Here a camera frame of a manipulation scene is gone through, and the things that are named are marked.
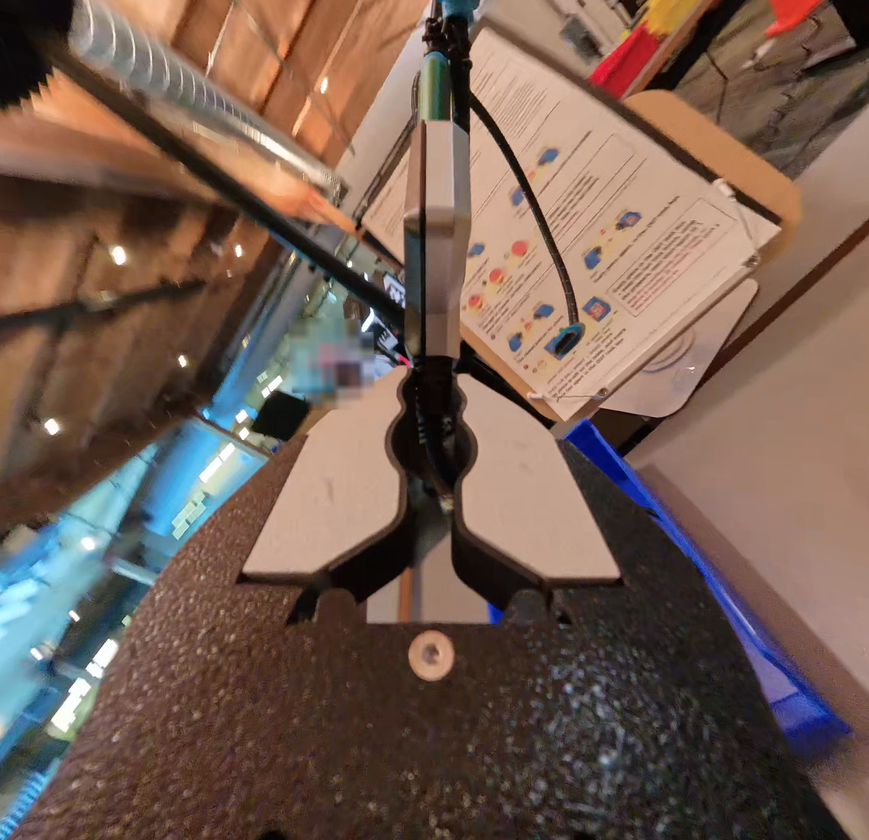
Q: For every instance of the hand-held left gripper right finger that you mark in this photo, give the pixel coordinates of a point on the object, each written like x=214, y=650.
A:
x=529, y=500

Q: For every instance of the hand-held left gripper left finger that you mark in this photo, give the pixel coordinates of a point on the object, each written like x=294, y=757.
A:
x=326, y=500

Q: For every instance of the grey usb hub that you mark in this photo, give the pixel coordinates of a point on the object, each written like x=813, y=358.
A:
x=445, y=242

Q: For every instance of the white desk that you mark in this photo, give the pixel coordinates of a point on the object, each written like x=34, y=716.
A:
x=781, y=460

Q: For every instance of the clear plastic stand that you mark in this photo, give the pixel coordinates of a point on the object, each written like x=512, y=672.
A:
x=699, y=351

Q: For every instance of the blue plastic bin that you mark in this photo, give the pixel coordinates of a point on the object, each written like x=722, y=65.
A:
x=733, y=616

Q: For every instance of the printed instruction sheet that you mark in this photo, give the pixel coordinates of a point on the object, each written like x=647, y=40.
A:
x=631, y=242

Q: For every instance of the brown cardboard clipboard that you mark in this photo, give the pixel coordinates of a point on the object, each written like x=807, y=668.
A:
x=733, y=147

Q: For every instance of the orange chair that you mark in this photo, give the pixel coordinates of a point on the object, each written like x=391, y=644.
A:
x=794, y=1

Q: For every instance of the silver ventilation duct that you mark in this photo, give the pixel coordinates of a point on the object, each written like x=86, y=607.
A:
x=176, y=86

